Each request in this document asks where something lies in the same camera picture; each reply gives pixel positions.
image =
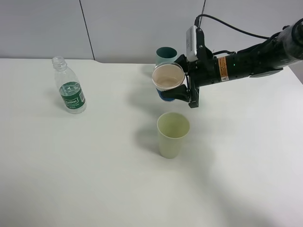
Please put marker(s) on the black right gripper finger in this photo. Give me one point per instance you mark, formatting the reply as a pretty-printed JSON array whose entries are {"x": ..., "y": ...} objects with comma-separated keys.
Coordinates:
[
  {"x": 182, "y": 62},
  {"x": 180, "y": 93}
]

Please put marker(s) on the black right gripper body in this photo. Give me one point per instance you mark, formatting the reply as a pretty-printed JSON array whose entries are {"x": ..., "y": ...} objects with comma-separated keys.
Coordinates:
[{"x": 216, "y": 70}]

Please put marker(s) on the blue sleeved cream cup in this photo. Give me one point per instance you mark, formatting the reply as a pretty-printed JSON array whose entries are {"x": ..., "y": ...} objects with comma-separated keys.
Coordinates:
[{"x": 167, "y": 76}]

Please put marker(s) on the clear bottle with green label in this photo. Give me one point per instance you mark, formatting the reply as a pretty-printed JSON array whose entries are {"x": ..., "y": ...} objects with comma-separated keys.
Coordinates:
[{"x": 69, "y": 86}]

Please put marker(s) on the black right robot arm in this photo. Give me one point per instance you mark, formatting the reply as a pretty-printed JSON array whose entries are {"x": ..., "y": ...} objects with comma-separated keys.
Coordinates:
[{"x": 269, "y": 57}]

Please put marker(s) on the teal cylindrical cup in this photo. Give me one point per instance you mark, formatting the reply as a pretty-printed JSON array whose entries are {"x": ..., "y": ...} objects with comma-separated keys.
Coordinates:
[{"x": 166, "y": 54}]

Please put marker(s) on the light green plastic cup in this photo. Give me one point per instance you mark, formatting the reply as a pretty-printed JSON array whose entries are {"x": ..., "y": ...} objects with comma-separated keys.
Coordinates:
[{"x": 172, "y": 129}]

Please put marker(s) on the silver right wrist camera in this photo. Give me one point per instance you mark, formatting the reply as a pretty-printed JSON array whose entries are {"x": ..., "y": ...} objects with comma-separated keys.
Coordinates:
[{"x": 194, "y": 43}]

